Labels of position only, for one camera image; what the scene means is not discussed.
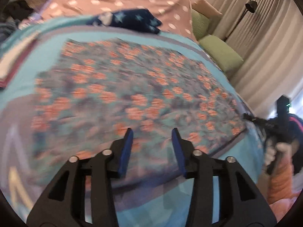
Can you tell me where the floral teal shirt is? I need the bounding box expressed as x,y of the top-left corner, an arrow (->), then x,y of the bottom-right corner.
31,39 -> 245,185

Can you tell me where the orange sleeve forearm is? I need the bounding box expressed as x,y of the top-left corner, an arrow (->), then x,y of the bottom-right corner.
267,155 -> 297,204

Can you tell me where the black clothes pile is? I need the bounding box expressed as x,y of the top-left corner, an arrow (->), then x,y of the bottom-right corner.
1,0 -> 34,21

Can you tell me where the white gloved right hand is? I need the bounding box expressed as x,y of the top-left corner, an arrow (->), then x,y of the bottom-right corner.
264,140 -> 292,166

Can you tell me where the blue grey bedspread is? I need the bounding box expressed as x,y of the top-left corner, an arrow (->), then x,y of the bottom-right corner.
1,16 -> 263,226

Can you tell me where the near green pillow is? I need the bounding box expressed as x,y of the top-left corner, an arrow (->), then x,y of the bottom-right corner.
199,35 -> 243,75

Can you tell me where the green pillow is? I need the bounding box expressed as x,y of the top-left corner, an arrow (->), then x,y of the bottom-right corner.
199,35 -> 243,75
192,10 -> 209,40

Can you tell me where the beige pleated curtain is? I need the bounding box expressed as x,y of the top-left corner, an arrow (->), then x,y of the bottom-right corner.
213,0 -> 302,117

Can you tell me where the black floor lamp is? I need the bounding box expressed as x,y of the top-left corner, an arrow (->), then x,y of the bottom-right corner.
223,0 -> 258,42

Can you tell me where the far green pillow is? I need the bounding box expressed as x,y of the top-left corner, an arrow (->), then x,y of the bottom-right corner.
192,10 -> 209,40

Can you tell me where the pink folded garment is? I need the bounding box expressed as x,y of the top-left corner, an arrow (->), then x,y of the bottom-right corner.
1,40 -> 37,90

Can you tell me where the tan pillow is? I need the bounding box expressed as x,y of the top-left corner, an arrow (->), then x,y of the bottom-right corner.
192,0 -> 222,19

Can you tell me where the white folded garment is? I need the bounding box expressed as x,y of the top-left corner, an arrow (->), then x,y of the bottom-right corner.
0,31 -> 40,81

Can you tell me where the pink polka dot sheet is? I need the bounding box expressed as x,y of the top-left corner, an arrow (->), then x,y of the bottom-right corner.
38,0 -> 198,42

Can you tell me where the navy star fleece garment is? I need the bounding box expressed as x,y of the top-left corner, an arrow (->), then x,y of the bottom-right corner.
86,9 -> 162,34

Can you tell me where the dark blue towel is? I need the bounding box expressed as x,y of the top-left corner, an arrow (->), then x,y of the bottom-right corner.
0,19 -> 20,44

